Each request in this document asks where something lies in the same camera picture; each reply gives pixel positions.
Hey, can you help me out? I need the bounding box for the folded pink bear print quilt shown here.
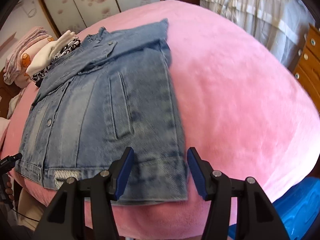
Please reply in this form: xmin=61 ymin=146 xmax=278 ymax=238
xmin=10 ymin=36 xmax=54 ymax=88

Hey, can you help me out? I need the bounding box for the wooden headboard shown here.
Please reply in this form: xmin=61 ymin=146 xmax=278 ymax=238
xmin=0 ymin=69 xmax=20 ymax=96

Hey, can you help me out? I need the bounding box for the thin wall wire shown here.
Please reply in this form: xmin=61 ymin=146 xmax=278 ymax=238
xmin=27 ymin=1 xmax=38 ymax=18

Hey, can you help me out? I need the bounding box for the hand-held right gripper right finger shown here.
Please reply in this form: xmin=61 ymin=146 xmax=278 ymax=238
xmin=187 ymin=147 xmax=292 ymax=240

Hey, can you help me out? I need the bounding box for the person's left hand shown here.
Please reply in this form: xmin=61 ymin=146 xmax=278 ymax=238
xmin=5 ymin=175 xmax=14 ymax=201

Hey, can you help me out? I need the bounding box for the thin black cable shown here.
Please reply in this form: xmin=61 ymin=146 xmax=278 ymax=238
xmin=11 ymin=202 xmax=40 ymax=222

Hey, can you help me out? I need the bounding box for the pink fleece bed blanket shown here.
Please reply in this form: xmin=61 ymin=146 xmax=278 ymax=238
xmin=0 ymin=0 xmax=320 ymax=238

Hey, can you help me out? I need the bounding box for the floral sliding wardrobe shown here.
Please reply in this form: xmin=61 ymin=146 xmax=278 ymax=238
xmin=35 ymin=0 xmax=165 ymax=39

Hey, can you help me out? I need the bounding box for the blue plastic stool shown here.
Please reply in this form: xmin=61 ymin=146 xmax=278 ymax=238
xmin=226 ymin=176 xmax=320 ymax=240

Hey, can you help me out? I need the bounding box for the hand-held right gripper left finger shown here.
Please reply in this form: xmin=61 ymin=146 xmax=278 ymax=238
xmin=35 ymin=147 xmax=135 ymax=240

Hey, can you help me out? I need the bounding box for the stack of folded quilts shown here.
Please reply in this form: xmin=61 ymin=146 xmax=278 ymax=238
xmin=4 ymin=26 xmax=49 ymax=85

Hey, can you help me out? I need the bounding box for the small pale patterned cloth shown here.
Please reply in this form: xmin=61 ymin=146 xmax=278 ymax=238
xmin=6 ymin=87 xmax=28 ymax=119

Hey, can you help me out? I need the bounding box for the wooden drawer cabinet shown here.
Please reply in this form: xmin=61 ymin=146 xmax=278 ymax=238
xmin=287 ymin=22 xmax=320 ymax=105

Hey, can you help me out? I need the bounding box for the folded black and white garment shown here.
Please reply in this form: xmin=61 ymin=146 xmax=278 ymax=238
xmin=30 ymin=39 xmax=82 ymax=82

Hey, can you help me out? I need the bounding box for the folded white fleece sweater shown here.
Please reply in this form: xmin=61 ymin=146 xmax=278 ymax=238
xmin=26 ymin=30 xmax=80 ymax=77

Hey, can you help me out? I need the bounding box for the blue denim jacket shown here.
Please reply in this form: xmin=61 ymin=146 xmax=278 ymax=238
xmin=14 ymin=18 xmax=189 ymax=207

